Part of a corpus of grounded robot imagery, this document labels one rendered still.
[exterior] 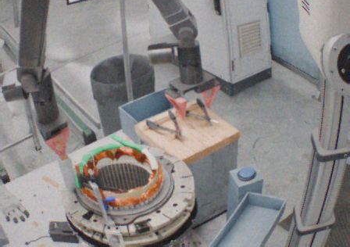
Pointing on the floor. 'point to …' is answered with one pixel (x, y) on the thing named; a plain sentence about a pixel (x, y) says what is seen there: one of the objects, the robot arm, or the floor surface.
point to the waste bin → (112, 124)
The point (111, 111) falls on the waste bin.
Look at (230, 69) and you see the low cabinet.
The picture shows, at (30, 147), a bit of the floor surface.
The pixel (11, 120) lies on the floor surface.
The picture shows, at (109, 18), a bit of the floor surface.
